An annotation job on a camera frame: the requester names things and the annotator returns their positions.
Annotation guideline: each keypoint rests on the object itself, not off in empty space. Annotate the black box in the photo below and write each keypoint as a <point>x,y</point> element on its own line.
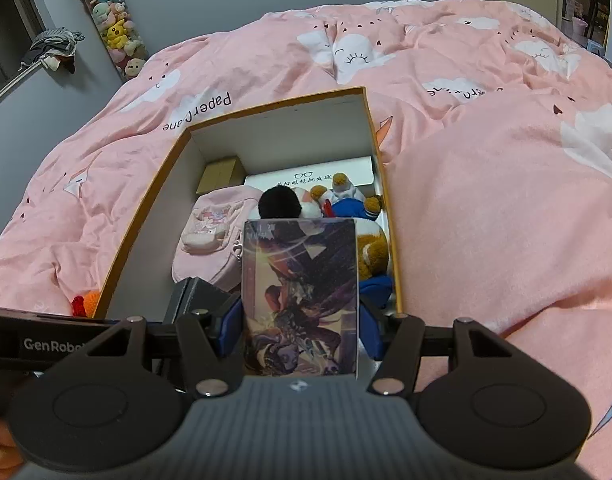
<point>196,295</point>

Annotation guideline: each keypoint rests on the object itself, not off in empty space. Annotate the blue fabric toy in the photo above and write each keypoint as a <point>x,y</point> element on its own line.
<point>376,290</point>

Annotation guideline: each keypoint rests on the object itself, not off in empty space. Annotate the grey clothes on rack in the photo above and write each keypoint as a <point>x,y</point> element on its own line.
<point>53,50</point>

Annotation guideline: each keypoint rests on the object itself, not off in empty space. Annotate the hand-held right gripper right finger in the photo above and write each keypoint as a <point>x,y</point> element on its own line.
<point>373,332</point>

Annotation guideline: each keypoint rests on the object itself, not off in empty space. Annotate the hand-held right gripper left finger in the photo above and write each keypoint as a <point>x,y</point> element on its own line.
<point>232,327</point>

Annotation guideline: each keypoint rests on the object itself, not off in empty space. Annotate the orange knit ball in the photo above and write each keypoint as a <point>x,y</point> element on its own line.
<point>88,304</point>

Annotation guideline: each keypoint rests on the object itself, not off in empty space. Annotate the illustrated card box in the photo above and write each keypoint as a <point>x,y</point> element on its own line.
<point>301,300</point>

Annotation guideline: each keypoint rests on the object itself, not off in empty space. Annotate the orange cardboard box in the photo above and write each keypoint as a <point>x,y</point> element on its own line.
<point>146,220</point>

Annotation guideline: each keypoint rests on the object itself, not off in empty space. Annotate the pink printed blanket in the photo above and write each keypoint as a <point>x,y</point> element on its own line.
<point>486,185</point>

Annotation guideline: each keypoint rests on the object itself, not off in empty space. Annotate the pink pouch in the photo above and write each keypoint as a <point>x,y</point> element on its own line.
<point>211,240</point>

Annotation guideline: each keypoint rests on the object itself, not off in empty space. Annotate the hanging plush toy organizer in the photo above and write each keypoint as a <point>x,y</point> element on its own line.
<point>113,25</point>

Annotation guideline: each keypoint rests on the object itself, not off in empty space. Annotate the pink bin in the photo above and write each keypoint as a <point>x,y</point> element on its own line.
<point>578,25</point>

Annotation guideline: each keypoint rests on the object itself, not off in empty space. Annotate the small brown cardboard box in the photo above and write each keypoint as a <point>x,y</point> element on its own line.
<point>221,175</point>

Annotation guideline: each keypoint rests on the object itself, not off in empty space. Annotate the white glasses box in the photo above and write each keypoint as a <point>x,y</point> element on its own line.
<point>296,177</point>

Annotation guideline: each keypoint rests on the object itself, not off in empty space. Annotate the black and white cow plush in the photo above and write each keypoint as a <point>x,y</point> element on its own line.
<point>281,202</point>

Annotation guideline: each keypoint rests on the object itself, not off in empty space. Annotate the dark wooden chair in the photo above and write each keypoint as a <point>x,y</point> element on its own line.
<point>596,10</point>

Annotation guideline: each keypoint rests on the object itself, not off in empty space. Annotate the brown and white plush toy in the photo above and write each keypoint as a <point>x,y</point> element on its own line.
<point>373,252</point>

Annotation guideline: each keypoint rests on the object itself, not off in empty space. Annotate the white and blue plush toy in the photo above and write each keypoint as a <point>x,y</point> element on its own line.
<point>351,200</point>

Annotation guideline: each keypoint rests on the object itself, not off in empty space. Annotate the metal rack pole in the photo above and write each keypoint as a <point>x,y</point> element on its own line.
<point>11,85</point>

